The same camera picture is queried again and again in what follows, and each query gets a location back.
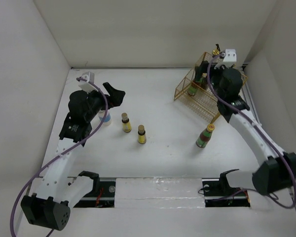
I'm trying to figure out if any short glass cruet gold spout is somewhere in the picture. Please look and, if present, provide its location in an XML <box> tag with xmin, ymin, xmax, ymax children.
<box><xmin>212</xmin><ymin>43</ymin><xmax>221</xmax><ymax>57</ymax></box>

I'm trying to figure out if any black mounting rail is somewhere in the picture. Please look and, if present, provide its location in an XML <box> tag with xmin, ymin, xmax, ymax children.
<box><xmin>27</xmin><ymin>176</ymin><xmax>252</xmax><ymax>209</ymax></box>

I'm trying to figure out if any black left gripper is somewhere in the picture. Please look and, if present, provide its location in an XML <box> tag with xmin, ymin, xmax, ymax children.
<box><xmin>83</xmin><ymin>82</ymin><xmax>124</xmax><ymax>122</ymax></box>

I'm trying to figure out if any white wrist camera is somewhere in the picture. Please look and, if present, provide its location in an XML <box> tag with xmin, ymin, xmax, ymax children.
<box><xmin>77</xmin><ymin>72</ymin><xmax>95</xmax><ymax>93</ymax></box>
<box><xmin>214</xmin><ymin>49</ymin><xmax>237</xmax><ymax>69</ymax></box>

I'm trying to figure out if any gold wire basket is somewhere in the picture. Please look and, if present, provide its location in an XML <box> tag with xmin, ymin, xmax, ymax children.
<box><xmin>174</xmin><ymin>52</ymin><xmax>250</xmax><ymax>123</ymax></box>

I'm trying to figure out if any red sauce bottle yellow cap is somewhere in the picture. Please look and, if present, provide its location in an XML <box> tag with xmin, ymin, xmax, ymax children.
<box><xmin>187</xmin><ymin>79</ymin><xmax>202</xmax><ymax>96</ymax></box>

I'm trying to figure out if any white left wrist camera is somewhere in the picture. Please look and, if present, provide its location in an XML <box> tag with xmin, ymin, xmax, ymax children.
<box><xmin>77</xmin><ymin>72</ymin><xmax>95</xmax><ymax>93</ymax></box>

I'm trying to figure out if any small brown bottle yellow label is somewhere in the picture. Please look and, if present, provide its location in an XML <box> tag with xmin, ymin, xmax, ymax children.
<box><xmin>121</xmin><ymin>113</ymin><xmax>132</xmax><ymax>133</ymax></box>

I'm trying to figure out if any white bottle blue label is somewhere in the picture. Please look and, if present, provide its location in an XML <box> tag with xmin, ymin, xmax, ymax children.
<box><xmin>98</xmin><ymin>111</ymin><xmax>111</xmax><ymax>126</ymax></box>

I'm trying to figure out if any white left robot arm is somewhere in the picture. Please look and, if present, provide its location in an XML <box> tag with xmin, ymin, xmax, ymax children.
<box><xmin>21</xmin><ymin>82</ymin><xmax>125</xmax><ymax>231</ymax></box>

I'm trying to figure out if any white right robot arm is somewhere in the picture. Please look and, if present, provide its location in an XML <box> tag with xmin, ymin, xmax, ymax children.
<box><xmin>195</xmin><ymin>61</ymin><xmax>296</xmax><ymax>196</ymax></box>

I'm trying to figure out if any red sauce bottle green label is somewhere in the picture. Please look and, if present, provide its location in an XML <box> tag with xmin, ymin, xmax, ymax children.
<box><xmin>196</xmin><ymin>123</ymin><xmax>215</xmax><ymax>148</ymax></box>

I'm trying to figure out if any small brown bottle cork cap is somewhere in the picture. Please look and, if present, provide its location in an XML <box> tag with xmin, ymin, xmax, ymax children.
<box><xmin>138</xmin><ymin>124</ymin><xmax>147</xmax><ymax>144</ymax></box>

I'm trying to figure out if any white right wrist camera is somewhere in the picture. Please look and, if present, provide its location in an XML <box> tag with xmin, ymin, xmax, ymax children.
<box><xmin>214</xmin><ymin>49</ymin><xmax>237</xmax><ymax>69</ymax></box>

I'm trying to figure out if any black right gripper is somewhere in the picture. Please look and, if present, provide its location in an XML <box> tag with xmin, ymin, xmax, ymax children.
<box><xmin>194</xmin><ymin>61</ymin><xmax>229</xmax><ymax>100</ymax></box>

